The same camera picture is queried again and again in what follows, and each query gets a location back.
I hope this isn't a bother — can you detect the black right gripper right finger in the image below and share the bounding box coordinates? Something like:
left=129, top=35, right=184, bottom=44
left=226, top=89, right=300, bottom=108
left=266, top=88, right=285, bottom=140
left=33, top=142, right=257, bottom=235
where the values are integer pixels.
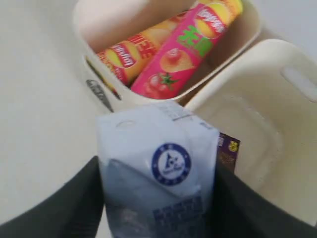
left=210, top=162, right=317, bottom=238

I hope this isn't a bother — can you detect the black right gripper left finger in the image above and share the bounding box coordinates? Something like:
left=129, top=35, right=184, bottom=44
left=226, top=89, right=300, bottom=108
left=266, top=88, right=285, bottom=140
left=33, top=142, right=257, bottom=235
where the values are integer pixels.
left=0, top=156, right=104, bottom=238

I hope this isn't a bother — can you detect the purple small box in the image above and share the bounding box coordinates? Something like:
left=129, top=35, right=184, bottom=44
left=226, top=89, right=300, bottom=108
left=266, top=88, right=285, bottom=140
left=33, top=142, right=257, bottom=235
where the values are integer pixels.
left=217, top=133, right=241, bottom=172

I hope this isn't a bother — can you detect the white blue milk carton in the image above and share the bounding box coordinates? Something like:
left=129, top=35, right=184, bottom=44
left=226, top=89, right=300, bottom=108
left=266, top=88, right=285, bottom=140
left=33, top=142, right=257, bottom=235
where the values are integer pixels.
left=97, top=101, right=220, bottom=238

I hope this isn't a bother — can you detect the yellow Lays chips can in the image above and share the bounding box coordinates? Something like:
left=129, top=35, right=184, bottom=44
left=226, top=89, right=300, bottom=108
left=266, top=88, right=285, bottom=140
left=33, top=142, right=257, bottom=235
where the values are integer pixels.
left=97, top=11, right=192, bottom=99

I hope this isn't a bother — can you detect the pink Lays chips can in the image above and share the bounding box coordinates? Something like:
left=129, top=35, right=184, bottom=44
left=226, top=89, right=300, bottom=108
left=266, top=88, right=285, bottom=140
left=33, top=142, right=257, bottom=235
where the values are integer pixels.
left=130, top=0, right=243, bottom=100

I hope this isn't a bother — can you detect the cream bin square mark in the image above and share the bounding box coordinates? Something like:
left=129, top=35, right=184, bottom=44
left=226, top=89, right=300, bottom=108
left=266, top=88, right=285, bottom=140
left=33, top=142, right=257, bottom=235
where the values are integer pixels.
left=184, top=39, right=317, bottom=196

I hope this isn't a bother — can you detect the cream bin triangle mark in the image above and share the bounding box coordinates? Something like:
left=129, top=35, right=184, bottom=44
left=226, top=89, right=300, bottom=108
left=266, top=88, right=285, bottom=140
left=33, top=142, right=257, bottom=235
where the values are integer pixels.
left=81, top=0, right=262, bottom=112

